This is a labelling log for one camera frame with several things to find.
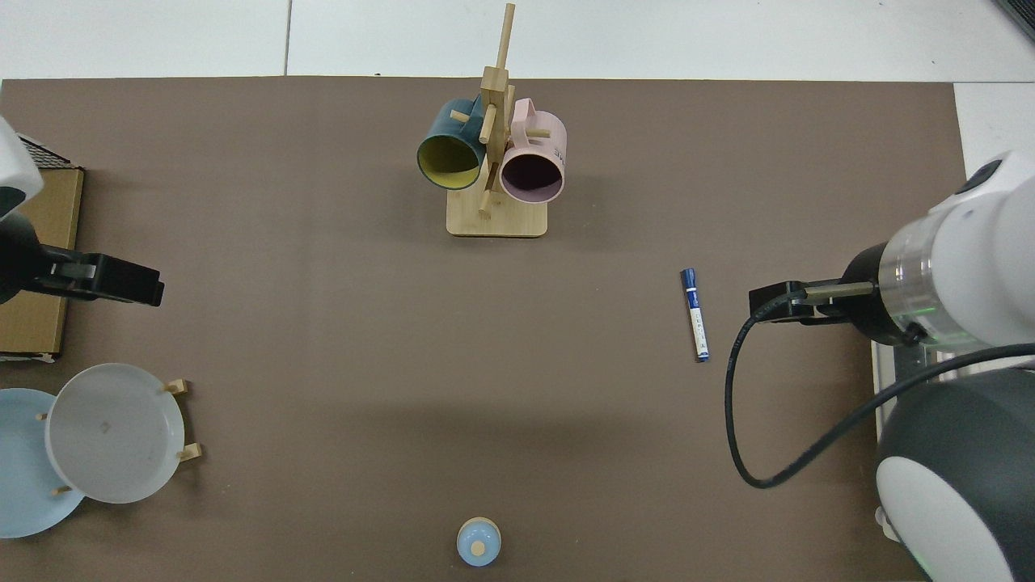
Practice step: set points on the blue and white marker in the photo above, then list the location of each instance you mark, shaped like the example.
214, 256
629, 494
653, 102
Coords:
695, 315

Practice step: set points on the wooden plate rack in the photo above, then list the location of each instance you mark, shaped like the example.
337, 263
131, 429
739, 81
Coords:
176, 386

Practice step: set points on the grey plate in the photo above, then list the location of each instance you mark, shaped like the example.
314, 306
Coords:
113, 432

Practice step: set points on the light blue plate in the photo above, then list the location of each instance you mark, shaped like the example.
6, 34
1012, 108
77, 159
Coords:
24, 469

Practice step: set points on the brown table cloth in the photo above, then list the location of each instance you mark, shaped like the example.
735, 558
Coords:
323, 323

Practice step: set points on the black flat device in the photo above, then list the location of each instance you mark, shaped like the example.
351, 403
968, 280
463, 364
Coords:
1020, 14

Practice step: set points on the pink cup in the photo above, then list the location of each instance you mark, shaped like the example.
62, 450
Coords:
542, 141

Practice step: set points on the wooden cup stand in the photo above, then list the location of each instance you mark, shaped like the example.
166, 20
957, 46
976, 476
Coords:
501, 218

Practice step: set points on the dark teal cup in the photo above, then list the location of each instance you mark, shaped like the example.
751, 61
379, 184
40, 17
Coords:
453, 129

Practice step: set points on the small blue round thing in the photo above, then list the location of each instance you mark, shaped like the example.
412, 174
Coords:
469, 550

